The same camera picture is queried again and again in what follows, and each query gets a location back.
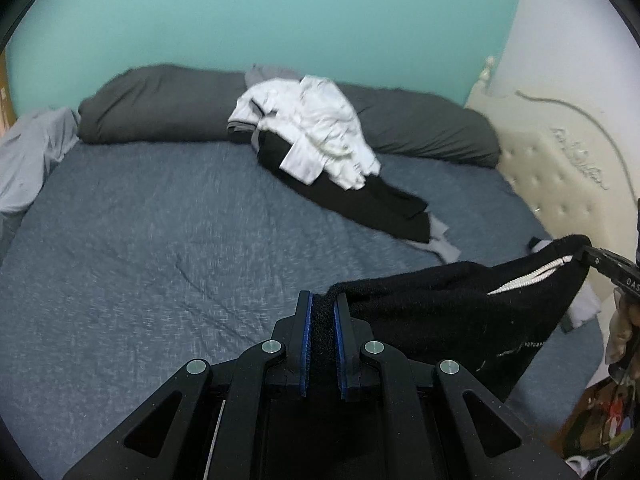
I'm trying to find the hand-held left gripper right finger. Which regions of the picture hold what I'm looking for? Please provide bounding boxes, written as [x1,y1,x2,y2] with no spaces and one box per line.
[333,292,581,480]

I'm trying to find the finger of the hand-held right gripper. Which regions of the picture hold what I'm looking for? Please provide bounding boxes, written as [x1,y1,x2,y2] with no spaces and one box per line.
[574,244,632,282]

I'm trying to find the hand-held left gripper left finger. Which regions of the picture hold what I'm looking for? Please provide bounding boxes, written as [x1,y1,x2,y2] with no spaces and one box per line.
[62,290,314,480]

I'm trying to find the black sweater with white trim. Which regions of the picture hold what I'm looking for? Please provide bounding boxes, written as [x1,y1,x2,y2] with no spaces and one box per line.
[310,233,592,405]

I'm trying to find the person's right hand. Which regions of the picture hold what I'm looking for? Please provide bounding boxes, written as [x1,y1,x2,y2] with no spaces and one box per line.
[604,299,640,367]

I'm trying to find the light grey folded garment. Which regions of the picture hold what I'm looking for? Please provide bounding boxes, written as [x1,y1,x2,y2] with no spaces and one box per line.
[569,287,602,327]

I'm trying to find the cream tufted headboard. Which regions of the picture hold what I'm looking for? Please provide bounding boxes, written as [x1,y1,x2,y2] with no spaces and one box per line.
[463,55,640,303]

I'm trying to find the colourful printed bag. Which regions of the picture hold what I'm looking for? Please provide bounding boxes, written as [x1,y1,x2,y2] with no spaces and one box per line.
[549,374,640,462]

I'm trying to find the black pants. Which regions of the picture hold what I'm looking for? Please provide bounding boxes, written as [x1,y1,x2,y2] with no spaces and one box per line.
[256,130,432,244]

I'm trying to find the bed with blue patterned sheet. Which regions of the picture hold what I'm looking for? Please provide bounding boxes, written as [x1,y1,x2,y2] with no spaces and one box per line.
[0,139,607,480]

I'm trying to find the crumpled grey cloth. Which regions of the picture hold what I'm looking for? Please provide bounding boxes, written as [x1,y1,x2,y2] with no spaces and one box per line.
[244,63,304,87]

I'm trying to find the dark grey long pillow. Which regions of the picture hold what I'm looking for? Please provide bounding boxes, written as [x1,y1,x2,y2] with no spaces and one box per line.
[78,63,502,169]

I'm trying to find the light grey blanket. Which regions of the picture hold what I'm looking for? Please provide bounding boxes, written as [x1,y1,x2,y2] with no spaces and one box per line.
[0,106,82,217]

